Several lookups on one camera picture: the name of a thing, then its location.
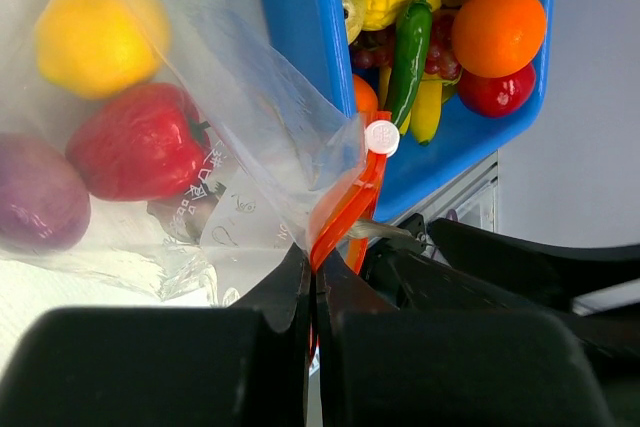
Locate clear zip top bag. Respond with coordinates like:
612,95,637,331
0,0,402,378

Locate yellow toy lemon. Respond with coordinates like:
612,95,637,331
35,0,172,100

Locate orange toy tomato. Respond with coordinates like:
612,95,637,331
353,74,379,113

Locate green toy chili pepper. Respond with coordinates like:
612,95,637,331
384,0,433,128

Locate orange toy fruit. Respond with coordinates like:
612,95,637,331
451,0,547,78

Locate grey toy fish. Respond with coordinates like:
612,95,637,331
344,218,426,249

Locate aluminium rail base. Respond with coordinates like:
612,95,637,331
391,152,499,232

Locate blue plastic bin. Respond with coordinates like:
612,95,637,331
262,0,551,222

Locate red toy tomato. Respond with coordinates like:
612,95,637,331
457,62,537,118

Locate red toy bell pepper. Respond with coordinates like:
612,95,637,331
65,82,210,201

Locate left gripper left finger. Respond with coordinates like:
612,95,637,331
1,247,311,426

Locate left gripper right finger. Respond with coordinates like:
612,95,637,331
316,253,614,426

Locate purple toy onion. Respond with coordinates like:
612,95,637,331
1,132,91,255

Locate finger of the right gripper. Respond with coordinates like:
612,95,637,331
427,218,639,311
361,246,639,347

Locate dark red toy grapes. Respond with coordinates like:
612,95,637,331
349,9,462,81

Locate yellow toy banana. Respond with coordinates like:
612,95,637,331
399,74,458,145

